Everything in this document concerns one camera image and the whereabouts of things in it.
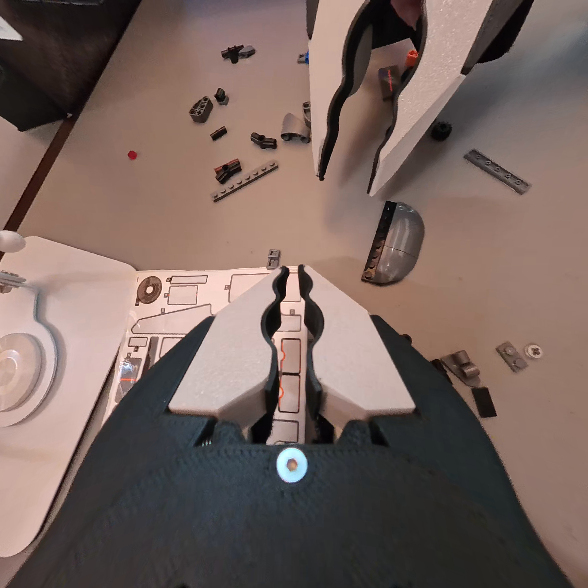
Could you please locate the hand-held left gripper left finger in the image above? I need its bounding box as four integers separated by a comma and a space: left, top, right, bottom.
168, 266, 291, 443

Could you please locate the black connector with brown axle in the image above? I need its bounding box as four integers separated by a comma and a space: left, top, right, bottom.
213, 158, 243, 183

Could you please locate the black lego box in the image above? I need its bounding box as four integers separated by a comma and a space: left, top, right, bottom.
0, 0, 141, 132

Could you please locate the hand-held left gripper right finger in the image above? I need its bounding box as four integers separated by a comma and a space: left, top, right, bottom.
298, 264, 417, 443

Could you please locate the white book stand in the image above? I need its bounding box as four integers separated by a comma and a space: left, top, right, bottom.
0, 230, 138, 559

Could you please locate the black plate lego assembly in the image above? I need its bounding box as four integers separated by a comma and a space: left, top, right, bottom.
360, 201, 425, 286

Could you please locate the black connector with grey band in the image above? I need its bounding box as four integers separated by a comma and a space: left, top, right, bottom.
221, 43, 256, 64

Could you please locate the lego sticker sheet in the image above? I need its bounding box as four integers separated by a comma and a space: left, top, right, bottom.
103, 269, 304, 444

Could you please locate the grey grooved lego plate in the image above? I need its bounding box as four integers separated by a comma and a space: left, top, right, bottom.
464, 148, 532, 195

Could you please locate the grey curved lego slope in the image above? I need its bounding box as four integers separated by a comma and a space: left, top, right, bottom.
280, 112, 312, 143

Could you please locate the grey tile with orange stripe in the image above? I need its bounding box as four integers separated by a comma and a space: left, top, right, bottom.
378, 66, 399, 99

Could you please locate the small grey two-stud plate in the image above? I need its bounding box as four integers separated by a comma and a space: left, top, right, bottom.
495, 341, 529, 372

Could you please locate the small black lego piece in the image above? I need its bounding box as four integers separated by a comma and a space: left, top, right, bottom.
472, 387, 498, 418

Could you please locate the long light grey lego plate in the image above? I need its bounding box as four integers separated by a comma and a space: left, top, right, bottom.
211, 160, 279, 203

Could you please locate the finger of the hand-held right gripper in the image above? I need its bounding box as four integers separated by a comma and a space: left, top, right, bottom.
367, 0, 496, 197
307, 0, 374, 181

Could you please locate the grey lego clip piece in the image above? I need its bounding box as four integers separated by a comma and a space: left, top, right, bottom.
440, 350, 481, 386

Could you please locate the person's right hand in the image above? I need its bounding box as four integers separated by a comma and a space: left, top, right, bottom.
390, 0, 425, 32

